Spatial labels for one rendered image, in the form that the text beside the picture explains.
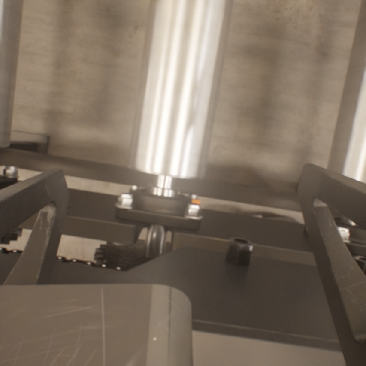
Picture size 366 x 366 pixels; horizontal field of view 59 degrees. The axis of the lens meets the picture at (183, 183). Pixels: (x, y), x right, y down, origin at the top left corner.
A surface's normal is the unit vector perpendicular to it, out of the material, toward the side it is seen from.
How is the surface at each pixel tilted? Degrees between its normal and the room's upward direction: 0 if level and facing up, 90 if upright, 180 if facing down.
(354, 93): 70
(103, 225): 0
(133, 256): 90
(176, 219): 0
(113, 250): 90
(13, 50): 87
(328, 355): 0
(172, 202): 38
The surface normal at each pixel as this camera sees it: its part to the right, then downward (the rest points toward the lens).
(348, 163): -0.84, -0.07
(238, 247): -0.67, -0.02
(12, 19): 0.98, 0.17
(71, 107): 0.00, 0.11
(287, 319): 0.15, -0.98
